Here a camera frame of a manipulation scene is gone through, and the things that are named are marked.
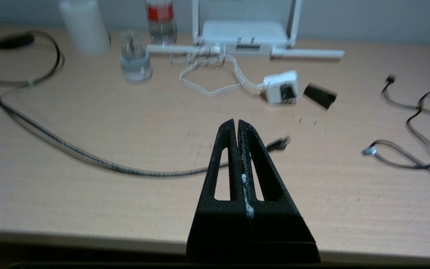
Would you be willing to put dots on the small clear glass cup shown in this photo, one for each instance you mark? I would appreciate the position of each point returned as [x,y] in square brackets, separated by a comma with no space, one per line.
[136,67]

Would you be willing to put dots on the plastic bottle with red cap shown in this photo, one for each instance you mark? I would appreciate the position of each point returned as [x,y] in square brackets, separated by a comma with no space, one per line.
[161,22]

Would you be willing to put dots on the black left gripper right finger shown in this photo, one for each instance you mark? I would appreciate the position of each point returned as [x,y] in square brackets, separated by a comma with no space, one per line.
[286,231]

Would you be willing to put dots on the small black clip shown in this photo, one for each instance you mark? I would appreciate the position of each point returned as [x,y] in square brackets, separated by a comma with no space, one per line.
[319,95]

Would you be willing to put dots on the white router with antennas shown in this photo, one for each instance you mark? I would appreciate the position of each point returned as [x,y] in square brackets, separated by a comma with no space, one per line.
[245,31]

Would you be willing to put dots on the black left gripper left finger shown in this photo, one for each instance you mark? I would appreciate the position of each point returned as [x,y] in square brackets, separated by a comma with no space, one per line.
[215,231]

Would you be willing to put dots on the white cup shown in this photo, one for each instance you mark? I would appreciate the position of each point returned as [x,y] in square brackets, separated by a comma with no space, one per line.
[84,26]

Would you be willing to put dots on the white power adapter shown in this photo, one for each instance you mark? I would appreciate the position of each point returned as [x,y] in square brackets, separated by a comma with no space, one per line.
[274,86]

